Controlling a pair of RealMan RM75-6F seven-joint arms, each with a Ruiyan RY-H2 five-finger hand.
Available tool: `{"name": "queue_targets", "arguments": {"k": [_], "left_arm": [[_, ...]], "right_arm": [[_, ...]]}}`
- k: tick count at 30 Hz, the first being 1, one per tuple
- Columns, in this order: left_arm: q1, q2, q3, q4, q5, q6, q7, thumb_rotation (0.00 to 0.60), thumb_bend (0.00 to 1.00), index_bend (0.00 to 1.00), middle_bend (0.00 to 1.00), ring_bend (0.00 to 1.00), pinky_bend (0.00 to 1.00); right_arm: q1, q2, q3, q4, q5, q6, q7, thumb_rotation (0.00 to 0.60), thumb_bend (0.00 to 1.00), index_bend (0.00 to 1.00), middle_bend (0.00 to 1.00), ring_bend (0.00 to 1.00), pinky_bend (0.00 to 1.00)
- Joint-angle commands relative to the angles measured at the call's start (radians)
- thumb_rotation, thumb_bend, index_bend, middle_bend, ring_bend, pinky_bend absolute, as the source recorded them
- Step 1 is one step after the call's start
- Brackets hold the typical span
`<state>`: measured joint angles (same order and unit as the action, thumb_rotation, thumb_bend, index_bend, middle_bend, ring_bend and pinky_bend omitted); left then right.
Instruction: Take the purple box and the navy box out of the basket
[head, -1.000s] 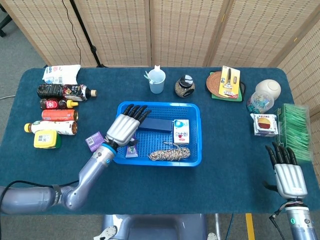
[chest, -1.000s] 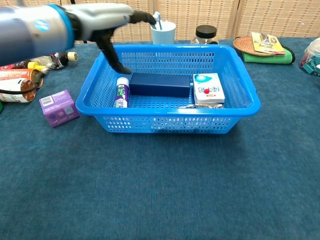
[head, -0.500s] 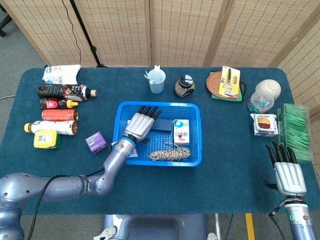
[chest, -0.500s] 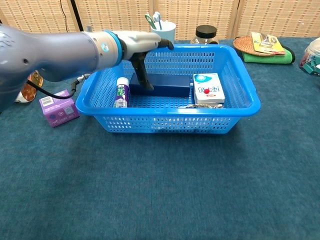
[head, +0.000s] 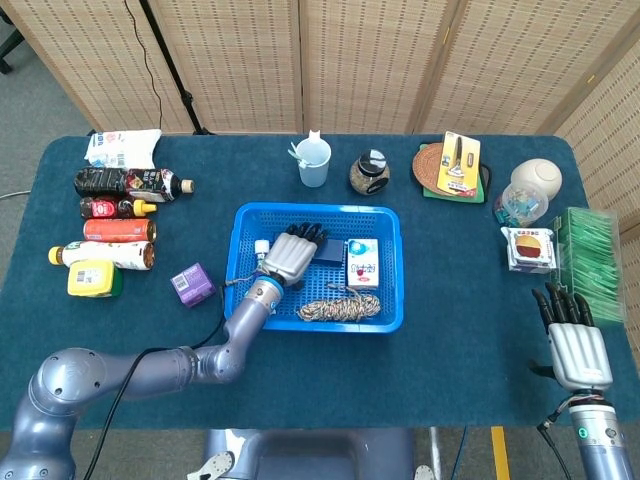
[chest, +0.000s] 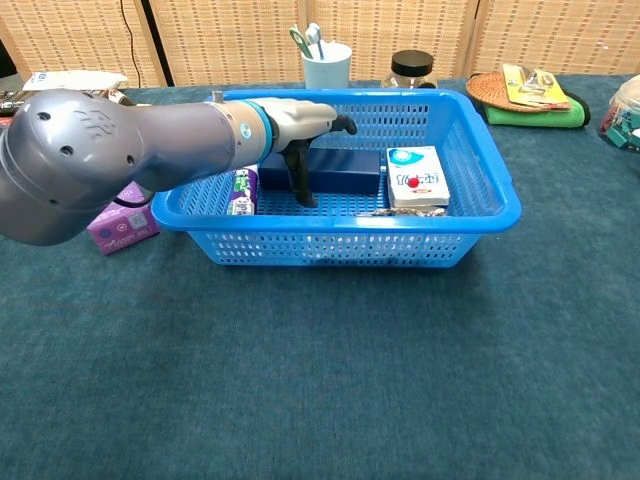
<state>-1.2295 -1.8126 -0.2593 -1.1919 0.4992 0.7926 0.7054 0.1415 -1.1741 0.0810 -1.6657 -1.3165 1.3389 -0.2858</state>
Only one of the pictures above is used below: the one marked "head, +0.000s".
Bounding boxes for clear jar of clips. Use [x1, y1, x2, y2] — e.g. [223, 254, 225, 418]
[493, 182, 549, 228]

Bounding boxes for blue plastic basket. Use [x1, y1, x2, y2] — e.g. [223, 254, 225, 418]
[223, 201, 404, 335]

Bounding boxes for blue felt table cloth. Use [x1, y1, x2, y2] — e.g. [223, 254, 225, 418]
[0, 133, 640, 431]

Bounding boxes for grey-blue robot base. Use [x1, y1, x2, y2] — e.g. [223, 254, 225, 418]
[187, 428, 436, 480]

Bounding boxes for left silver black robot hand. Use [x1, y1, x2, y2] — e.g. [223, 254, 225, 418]
[257, 222, 330, 292]

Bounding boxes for multicolour rope bundle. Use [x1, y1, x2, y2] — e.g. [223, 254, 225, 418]
[296, 282, 382, 323]

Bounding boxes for yellow box green lid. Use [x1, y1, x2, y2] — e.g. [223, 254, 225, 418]
[66, 259, 124, 299]

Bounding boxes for orange drink can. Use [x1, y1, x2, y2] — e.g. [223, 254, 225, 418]
[82, 218, 158, 244]

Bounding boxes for translucent plastic measuring cup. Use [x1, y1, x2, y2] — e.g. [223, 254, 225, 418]
[295, 129, 333, 189]

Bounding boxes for round woven coaster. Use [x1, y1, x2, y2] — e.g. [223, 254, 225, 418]
[411, 142, 451, 190]

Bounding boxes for green square mat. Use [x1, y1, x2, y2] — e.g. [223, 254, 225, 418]
[419, 143, 493, 205]

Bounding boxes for thin black hanging cable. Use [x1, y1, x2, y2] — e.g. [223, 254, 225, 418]
[123, 0, 164, 132]

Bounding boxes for small dark bottle yellow cap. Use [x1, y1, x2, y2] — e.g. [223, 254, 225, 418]
[79, 196, 158, 220]

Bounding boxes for blue floor cable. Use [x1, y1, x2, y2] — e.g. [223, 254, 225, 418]
[446, 427, 469, 476]

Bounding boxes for dark blue box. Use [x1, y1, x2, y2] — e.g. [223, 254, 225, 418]
[314, 238, 347, 266]

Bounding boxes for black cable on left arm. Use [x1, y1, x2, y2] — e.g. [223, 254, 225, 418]
[82, 294, 227, 480]

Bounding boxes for razor in yellow package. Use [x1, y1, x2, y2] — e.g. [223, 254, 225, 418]
[436, 130, 482, 195]

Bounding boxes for purple small box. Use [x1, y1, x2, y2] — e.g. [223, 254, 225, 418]
[170, 262, 217, 309]

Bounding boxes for black furniture piece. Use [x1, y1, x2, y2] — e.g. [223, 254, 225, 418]
[0, 9, 26, 76]

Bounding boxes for glass jar black lid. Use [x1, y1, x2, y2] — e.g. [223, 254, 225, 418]
[348, 148, 392, 195]

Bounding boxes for white blue carton box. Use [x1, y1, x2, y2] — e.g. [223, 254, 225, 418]
[345, 238, 380, 290]

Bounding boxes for beige bowl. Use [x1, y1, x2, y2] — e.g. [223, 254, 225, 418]
[510, 157, 564, 199]

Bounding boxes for white green small spoon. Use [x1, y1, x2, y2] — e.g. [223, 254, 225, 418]
[287, 141, 311, 167]

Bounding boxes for white bottle yellow cap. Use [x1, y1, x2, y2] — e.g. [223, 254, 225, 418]
[48, 240, 156, 272]

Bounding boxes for bamboo folding screen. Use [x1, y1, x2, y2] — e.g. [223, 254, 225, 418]
[0, 0, 640, 236]

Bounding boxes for white tissue pack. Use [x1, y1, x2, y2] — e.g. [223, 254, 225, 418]
[83, 128, 163, 170]

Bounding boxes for black tripod stand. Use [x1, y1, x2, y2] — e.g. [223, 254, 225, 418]
[139, 0, 216, 136]

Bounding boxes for metal table leg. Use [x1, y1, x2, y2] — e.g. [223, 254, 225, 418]
[428, 427, 444, 471]

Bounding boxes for large dark tea bottle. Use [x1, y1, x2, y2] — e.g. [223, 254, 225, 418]
[73, 167, 196, 203]

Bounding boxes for white red snack packet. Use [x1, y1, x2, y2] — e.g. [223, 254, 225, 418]
[500, 226, 557, 275]

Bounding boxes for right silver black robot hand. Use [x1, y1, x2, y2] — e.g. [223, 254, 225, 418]
[528, 282, 614, 391]

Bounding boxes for clear box green tea bags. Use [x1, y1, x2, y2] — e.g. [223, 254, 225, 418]
[548, 206, 626, 323]

